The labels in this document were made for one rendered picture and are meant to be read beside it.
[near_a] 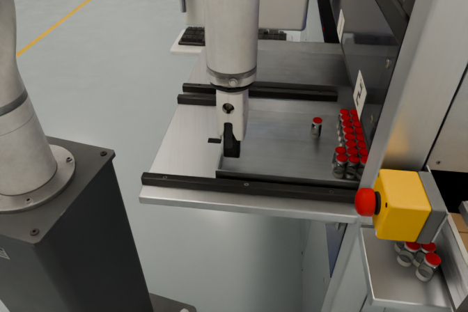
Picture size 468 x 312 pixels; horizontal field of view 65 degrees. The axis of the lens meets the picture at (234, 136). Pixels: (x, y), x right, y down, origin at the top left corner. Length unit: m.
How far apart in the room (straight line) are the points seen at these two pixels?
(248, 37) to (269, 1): 0.95
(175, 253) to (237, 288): 0.31
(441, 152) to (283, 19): 1.06
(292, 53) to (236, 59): 0.62
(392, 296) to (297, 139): 0.37
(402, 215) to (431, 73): 0.18
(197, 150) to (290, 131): 0.22
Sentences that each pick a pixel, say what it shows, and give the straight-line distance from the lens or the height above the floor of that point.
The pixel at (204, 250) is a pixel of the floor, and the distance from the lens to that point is 1.69.
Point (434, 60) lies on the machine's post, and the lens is 0.51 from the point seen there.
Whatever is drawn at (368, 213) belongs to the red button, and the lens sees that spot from 0.55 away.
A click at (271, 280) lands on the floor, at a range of 1.62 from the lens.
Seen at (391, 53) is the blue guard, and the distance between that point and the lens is 0.59.
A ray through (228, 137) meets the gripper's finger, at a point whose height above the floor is 0.99.
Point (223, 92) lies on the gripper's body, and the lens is 0.61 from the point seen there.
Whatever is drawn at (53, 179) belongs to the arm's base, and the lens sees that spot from 0.82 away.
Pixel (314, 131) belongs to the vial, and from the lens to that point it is 0.82.
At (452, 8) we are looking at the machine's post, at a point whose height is 1.25.
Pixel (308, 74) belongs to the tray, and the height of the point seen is 0.88.
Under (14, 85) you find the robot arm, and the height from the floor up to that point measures 1.08.
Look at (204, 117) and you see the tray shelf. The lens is 0.88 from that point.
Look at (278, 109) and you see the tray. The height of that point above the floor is 0.89.
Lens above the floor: 1.39
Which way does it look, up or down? 38 degrees down
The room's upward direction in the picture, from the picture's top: straight up
